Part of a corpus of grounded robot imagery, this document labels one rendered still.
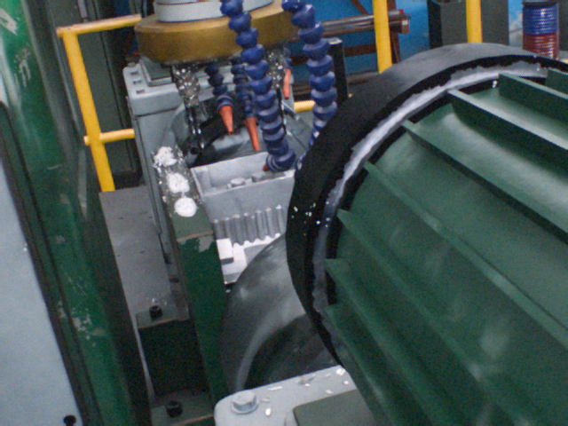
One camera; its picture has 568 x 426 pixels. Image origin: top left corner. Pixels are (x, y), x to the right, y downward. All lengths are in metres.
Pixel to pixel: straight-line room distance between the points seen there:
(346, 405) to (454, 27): 5.32
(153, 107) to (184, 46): 0.54
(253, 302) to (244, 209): 0.23
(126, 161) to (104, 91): 0.41
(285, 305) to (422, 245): 0.34
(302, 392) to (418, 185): 0.22
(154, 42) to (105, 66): 3.33
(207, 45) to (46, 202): 0.22
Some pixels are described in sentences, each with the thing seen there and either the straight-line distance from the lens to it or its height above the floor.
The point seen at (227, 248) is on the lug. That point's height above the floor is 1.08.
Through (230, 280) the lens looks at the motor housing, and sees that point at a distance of 0.84.
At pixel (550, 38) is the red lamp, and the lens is 1.33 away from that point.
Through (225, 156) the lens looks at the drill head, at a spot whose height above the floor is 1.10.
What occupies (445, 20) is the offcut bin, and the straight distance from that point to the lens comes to 5.67.
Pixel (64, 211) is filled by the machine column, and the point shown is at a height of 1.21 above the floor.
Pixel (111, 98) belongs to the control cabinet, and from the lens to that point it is 4.15.
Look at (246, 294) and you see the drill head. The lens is 0.66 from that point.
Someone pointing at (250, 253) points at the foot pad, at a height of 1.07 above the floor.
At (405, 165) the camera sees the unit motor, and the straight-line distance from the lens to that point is 0.30.
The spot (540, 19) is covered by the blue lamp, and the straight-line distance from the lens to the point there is 1.32.
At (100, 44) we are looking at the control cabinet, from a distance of 4.09.
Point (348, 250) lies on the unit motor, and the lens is 0.32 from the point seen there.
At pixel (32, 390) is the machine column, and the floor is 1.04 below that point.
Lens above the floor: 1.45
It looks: 23 degrees down
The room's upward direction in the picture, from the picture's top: 9 degrees counter-clockwise
